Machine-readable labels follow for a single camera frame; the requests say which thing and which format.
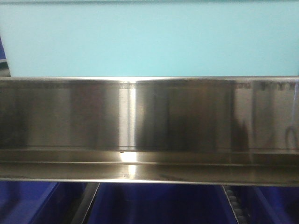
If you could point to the blue bin upper left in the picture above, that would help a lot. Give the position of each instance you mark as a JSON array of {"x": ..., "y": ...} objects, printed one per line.
[{"x": 4, "y": 70}]

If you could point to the light blue plastic bin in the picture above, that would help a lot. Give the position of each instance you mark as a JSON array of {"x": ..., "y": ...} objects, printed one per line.
[{"x": 144, "y": 38}]

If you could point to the blue bin lower right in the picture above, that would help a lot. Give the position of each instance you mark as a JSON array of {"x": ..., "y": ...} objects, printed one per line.
[{"x": 269, "y": 205}]

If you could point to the blue bin lower middle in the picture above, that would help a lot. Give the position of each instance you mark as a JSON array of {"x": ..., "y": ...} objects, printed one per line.
[{"x": 145, "y": 203}]

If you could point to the stainless steel shelf front rail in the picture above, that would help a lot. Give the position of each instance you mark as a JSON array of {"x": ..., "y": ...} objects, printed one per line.
[{"x": 207, "y": 130}]

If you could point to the blue bin lower left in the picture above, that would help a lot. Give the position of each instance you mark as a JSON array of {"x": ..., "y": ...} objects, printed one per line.
[{"x": 38, "y": 202}]

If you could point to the steel lane divider left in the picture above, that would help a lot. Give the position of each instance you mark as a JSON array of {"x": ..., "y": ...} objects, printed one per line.
[{"x": 81, "y": 209}]

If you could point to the roller track divider right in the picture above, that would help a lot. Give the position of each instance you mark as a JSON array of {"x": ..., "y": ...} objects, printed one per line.
[{"x": 234, "y": 204}]

